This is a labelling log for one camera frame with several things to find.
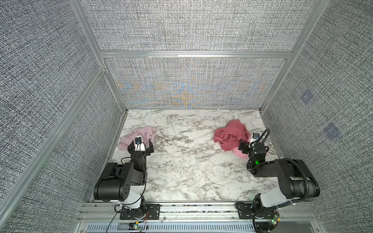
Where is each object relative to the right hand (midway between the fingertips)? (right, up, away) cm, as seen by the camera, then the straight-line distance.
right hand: (249, 139), depth 93 cm
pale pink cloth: (-67, +4, +4) cm, 67 cm away
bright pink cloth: (-7, -9, -1) cm, 11 cm away
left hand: (-68, 0, -4) cm, 69 cm away
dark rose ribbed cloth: (-12, +1, +5) cm, 13 cm away
